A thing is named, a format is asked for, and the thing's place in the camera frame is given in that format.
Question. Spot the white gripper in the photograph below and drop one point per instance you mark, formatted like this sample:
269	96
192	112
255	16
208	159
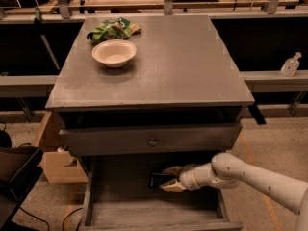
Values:
189	179

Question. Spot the blue rxbar wrapper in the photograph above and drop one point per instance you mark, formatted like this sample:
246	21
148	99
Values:
157	179

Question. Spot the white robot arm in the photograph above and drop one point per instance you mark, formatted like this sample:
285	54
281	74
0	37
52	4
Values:
225	170

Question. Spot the open grey middle drawer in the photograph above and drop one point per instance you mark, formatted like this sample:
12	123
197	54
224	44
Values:
118	197

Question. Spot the grey wooden drawer cabinet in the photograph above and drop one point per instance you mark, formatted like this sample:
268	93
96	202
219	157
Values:
181	75

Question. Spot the grey top drawer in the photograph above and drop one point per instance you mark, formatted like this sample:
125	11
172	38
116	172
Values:
150	139

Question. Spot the cardboard box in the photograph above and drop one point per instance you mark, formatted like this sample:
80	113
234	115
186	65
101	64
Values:
58	165

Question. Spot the white paper bowl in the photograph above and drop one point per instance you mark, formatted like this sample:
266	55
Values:
114	53

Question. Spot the black bin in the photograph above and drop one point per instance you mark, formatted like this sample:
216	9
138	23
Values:
19	172

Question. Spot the clear sanitizer bottle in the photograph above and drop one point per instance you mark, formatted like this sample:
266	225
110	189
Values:
291	65

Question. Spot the green chip bag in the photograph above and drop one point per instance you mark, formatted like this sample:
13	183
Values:
114	28

